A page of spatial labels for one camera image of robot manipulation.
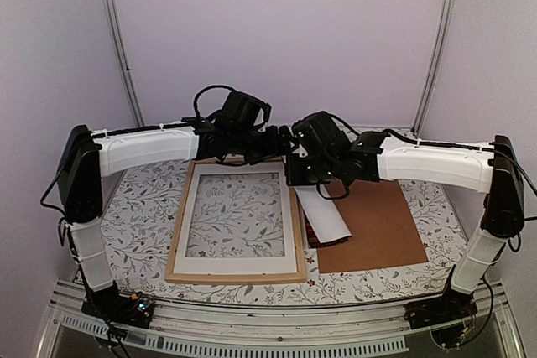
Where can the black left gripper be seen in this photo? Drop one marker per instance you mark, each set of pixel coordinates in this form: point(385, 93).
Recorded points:
point(273, 147)

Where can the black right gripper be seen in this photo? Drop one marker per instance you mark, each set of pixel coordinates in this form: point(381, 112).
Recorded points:
point(292, 176)

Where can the brown frame backing board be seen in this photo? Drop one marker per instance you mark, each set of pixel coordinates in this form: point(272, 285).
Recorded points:
point(384, 233)

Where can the cat photo white border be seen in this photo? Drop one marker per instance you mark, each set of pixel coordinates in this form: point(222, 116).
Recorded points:
point(235, 263)

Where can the light wooden picture frame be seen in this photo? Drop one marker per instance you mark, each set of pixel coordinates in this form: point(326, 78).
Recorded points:
point(300, 249)

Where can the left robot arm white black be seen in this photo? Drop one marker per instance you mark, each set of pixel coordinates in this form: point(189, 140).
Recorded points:
point(240, 127)

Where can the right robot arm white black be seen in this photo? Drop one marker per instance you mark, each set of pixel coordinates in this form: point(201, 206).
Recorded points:
point(323, 152)

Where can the floral patterned table cover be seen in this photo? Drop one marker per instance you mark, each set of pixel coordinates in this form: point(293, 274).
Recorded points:
point(138, 229)

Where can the right aluminium corner post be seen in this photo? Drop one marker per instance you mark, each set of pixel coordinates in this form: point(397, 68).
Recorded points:
point(434, 65)

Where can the aluminium corner post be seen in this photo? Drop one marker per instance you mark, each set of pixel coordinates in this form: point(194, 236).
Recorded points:
point(434, 65)
point(113, 21)

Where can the front aluminium rail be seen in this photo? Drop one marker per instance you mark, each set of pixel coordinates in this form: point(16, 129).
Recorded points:
point(192, 329)

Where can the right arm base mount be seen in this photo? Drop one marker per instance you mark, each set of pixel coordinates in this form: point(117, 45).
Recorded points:
point(450, 305)

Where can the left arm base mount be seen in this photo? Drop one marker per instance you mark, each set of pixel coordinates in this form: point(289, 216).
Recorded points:
point(136, 309)

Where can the left aluminium corner post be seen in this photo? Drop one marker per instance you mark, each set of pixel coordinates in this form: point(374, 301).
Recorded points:
point(113, 21)

